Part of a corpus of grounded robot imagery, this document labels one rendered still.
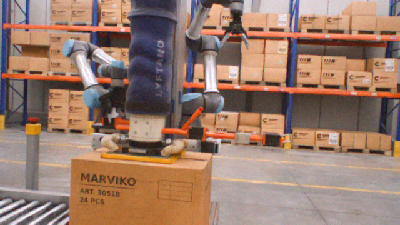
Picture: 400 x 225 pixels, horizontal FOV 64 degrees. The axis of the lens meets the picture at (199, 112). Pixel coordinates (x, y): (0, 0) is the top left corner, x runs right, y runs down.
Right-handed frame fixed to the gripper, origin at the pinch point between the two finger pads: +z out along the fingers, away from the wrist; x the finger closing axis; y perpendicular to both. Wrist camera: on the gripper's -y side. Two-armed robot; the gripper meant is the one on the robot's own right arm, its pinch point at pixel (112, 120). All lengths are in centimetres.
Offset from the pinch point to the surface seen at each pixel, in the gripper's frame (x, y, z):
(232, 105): 812, 30, 6
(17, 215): -19, -46, 54
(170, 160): -41, 45, 12
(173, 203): -45, 49, 29
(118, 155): -40.3, 21.2, 11.5
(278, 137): -29, 92, 0
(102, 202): -45, 16, 32
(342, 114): 824, 354, 15
